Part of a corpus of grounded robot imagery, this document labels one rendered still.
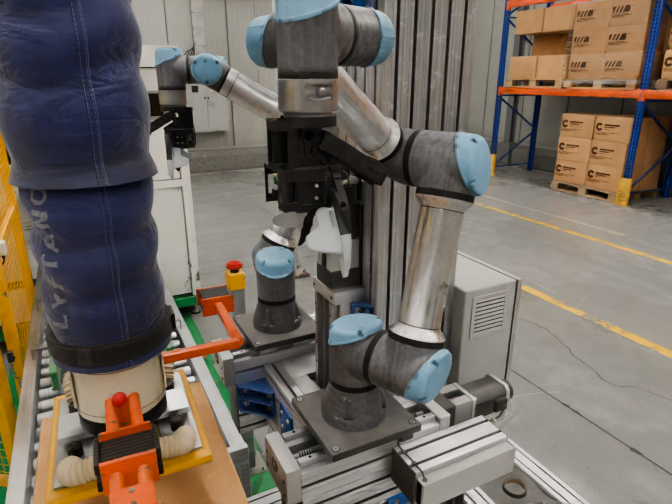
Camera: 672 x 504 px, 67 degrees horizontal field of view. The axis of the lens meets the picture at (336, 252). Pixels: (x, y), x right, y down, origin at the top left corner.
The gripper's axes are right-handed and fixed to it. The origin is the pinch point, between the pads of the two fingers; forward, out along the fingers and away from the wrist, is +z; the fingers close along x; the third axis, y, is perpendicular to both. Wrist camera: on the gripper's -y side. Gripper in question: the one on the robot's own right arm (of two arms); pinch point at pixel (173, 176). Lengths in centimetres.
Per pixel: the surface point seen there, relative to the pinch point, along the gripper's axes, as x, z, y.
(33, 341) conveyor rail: 77, 89, -80
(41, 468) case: -55, 54, -28
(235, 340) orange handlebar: -50, 29, 16
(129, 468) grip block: -88, 29, 0
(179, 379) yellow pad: -46, 41, 2
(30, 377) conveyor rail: 45, 89, -70
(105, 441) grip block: -82, 29, -5
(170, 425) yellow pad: -65, 40, 2
